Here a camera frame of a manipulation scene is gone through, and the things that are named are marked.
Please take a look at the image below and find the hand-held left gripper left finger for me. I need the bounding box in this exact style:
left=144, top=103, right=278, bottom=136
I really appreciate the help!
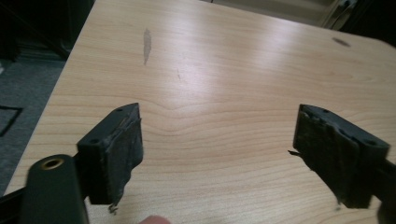
left=76, top=102, right=145, bottom=216

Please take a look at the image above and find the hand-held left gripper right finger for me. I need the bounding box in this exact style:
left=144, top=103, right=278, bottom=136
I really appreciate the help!
left=288, top=104, right=391, bottom=210

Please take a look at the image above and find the metal stand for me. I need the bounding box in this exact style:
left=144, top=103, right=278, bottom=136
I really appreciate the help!
left=319, top=0, right=360, bottom=31

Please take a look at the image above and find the dark curtain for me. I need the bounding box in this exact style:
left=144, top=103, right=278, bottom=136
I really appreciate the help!
left=339, top=0, right=396, bottom=49

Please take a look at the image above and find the dark cabinet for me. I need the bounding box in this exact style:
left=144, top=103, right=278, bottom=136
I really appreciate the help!
left=0, top=0, right=96, bottom=62

